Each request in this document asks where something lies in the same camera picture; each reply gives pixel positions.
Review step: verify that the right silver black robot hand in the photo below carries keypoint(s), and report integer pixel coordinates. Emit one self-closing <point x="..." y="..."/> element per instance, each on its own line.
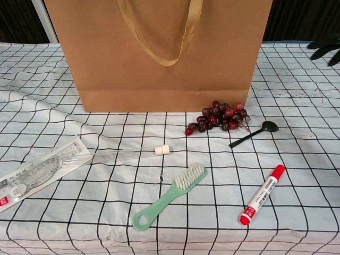
<point x="332" y="46"/>

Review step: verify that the dark red grape bunch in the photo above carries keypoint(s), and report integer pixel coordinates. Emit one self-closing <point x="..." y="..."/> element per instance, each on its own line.
<point x="212" y="119"/>

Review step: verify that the brown paper bag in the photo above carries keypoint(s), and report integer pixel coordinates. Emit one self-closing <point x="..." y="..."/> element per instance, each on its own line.
<point x="159" y="79"/>

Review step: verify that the black plastic spoon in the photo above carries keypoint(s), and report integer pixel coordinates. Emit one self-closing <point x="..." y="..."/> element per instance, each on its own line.
<point x="269" y="126"/>

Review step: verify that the red whiteboard marker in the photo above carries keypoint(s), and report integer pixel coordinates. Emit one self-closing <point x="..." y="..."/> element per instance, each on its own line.
<point x="261" y="196"/>

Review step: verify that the glass tube with white stopper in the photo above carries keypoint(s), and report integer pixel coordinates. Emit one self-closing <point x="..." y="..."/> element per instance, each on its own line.
<point x="162" y="149"/>

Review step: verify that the green scrubbing brush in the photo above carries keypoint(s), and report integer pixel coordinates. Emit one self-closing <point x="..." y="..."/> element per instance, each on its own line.
<point x="164" y="199"/>

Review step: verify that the white black checkered tablecloth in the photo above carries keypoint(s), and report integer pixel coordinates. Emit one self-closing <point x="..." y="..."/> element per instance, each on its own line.
<point x="79" y="225"/>

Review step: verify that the packaged clear ruler set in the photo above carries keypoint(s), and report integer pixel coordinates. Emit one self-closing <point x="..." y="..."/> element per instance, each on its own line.
<point x="32" y="172"/>

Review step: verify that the white partition post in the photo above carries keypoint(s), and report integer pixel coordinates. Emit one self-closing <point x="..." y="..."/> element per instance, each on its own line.
<point x="46" y="24"/>

